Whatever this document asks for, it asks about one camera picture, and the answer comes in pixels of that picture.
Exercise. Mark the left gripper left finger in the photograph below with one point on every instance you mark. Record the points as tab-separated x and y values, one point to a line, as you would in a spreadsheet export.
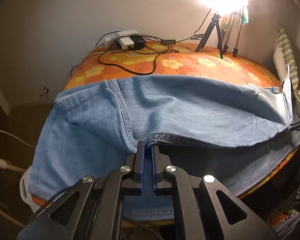
139	167

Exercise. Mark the small black tripod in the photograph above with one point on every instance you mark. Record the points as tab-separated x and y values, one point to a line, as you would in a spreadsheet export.
214	24

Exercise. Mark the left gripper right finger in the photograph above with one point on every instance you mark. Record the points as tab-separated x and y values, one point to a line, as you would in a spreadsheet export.
158	169

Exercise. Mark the inline cable switch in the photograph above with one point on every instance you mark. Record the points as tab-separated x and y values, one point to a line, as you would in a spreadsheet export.
167	41

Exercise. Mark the green striped white pillow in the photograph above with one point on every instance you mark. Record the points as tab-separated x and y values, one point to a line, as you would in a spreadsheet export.
286	59

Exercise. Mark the black power adapter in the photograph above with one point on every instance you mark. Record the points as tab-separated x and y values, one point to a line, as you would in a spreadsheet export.
139	42

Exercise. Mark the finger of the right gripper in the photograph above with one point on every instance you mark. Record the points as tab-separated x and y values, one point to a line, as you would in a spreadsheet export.
295	126

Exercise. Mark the blue denim pants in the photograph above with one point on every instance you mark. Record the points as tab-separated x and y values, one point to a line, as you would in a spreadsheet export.
238	134

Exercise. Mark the white power strip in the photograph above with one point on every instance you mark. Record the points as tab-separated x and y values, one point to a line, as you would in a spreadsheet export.
110	38

